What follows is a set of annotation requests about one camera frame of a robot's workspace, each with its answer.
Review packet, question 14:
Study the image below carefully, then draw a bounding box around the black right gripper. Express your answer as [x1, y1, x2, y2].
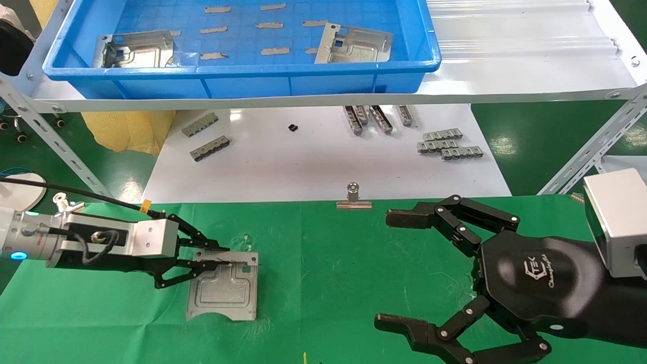
[374, 195, 607, 364]

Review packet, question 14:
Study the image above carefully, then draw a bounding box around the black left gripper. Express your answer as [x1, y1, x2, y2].
[109, 214, 232, 290]

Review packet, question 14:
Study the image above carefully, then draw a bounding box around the silver sheet metal bracket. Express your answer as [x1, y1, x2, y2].
[93, 29, 175, 69]
[186, 250, 259, 322]
[314, 22, 394, 64]

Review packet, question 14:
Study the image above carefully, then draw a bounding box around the green table cloth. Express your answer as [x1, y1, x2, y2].
[0, 195, 647, 364]

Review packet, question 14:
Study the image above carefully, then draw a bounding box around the yellow fabric bag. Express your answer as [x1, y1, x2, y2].
[29, 0, 177, 155]

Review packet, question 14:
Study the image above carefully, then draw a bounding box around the white round stand base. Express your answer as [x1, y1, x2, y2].
[0, 172, 46, 213]

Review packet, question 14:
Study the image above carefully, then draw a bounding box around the blue plastic bin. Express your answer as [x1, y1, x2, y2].
[42, 0, 442, 99]

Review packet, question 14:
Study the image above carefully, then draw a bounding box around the white metal shelf rack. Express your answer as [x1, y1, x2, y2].
[0, 0, 647, 198]

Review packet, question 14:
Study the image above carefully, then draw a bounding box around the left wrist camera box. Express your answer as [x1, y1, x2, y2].
[65, 218, 180, 258]

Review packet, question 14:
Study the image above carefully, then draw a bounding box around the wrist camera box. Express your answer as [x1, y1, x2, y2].
[65, 218, 180, 258]
[583, 168, 647, 280]

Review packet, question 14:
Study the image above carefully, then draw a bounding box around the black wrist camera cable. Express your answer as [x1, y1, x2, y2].
[0, 177, 170, 266]

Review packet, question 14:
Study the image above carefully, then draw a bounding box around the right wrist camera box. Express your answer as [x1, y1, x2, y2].
[583, 168, 647, 280]

